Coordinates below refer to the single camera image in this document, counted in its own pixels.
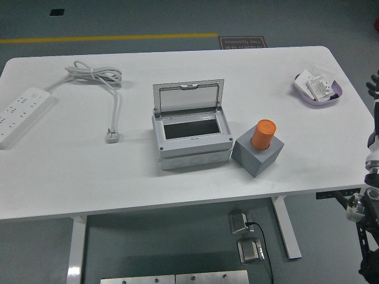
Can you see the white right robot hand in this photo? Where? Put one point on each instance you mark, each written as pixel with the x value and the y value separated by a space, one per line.
pixel 376 151

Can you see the orange cylindrical battery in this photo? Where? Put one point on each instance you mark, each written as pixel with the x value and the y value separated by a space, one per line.
pixel 263 134

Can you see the transparent hinged box lid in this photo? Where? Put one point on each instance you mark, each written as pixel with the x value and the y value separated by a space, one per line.
pixel 189 99

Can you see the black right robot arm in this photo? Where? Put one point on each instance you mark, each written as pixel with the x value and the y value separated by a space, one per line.
pixel 370 213

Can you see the silver floor socket box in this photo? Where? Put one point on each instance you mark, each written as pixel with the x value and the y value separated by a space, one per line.
pixel 238 222
pixel 250 251

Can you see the black table control panel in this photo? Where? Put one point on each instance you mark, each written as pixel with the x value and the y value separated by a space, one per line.
pixel 325 195

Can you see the small black part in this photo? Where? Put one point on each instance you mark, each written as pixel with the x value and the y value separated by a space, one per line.
pixel 334 96

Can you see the purple plastic tray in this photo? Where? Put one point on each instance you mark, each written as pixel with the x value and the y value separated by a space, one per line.
pixel 322 104

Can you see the clear plastic packet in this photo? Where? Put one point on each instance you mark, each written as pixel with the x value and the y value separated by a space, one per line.
pixel 324 69

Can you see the red object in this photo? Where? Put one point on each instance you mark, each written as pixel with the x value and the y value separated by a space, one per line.
pixel 376 26

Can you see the grey cube holder block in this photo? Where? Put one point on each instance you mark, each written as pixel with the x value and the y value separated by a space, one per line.
pixel 251 159

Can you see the dark printed floor sign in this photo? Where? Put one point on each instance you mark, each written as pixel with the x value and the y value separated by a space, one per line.
pixel 242 43

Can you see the grey metal plate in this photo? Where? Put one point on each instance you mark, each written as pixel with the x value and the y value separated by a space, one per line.
pixel 211 278
pixel 136 280

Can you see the black square floor marker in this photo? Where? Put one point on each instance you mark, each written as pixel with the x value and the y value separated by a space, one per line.
pixel 57 12

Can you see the white power strip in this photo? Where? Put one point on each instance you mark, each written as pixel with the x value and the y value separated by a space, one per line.
pixel 20 112

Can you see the white switch panel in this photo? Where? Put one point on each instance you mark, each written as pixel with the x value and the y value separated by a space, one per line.
pixel 319 87

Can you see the grey electrical enclosure box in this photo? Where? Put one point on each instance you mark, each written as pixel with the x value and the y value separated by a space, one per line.
pixel 192 149

